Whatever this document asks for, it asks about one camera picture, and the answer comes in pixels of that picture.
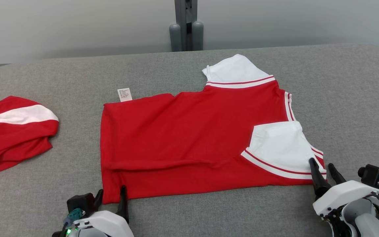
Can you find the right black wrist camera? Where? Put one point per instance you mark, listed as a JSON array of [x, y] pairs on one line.
[[375, 174]]

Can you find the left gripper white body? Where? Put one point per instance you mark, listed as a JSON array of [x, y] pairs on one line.
[[110, 223]]

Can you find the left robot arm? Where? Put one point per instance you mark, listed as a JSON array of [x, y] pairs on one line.
[[90, 234]]

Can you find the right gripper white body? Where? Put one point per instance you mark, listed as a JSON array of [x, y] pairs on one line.
[[344, 196]]

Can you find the grey partition post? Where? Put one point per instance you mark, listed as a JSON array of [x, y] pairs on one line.
[[181, 19]]

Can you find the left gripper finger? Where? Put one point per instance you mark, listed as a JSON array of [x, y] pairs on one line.
[[122, 204], [98, 199]]

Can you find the grey cylindrical post foot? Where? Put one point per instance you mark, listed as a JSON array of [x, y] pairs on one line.
[[175, 38], [197, 36]]

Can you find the red white-striped shorts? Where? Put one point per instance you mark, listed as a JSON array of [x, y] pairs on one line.
[[12, 141]]

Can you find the red white-sleeved jersey shirt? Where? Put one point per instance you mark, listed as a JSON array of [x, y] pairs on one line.
[[192, 138]]

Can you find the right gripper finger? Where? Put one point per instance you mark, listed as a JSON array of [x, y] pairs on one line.
[[337, 176], [319, 181]]

